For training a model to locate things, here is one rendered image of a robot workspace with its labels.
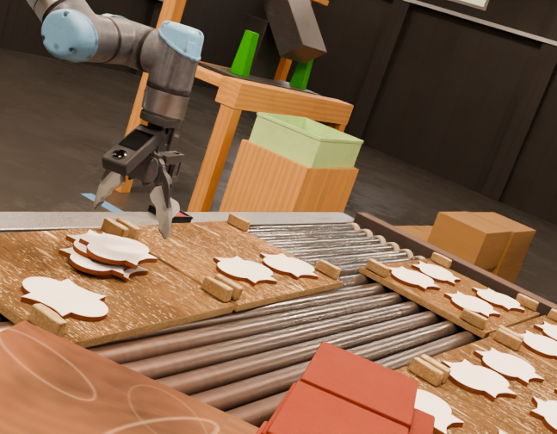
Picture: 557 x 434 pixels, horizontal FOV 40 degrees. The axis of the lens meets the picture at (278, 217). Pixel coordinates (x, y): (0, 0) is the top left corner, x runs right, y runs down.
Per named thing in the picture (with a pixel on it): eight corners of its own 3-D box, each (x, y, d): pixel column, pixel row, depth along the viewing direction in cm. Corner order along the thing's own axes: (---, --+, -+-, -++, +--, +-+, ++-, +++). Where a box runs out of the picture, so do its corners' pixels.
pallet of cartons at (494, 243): (505, 310, 570) (541, 230, 555) (458, 334, 475) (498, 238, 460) (411, 264, 609) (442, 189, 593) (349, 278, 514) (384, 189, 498)
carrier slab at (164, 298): (-90, 247, 118) (-88, 238, 118) (101, 234, 153) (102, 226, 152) (56, 356, 101) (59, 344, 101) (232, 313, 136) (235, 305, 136)
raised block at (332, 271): (313, 269, 173) (317, 258, 173) (317, 268, 175) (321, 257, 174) (335, 280, 170) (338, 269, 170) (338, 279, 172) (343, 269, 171)
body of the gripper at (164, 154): (176, 186, 135) (194, 121, 132) (151, 190, 127) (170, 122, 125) (141, 171, 138) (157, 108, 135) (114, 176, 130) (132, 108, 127)
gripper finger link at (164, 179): (179, 205, 129) (164, 155, 129) (175, 206, 127) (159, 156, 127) (156, 212, 131) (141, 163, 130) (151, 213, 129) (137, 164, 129)
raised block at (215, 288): (199, 288, 138) (204, 275, 137) (206, 288, 139) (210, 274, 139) (224, 303, 135) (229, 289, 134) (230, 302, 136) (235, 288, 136)
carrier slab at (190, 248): (105, 234, 154) (108, 226, 153) (225, 226, 188) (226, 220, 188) (236, 312, 137) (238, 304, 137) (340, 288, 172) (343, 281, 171)
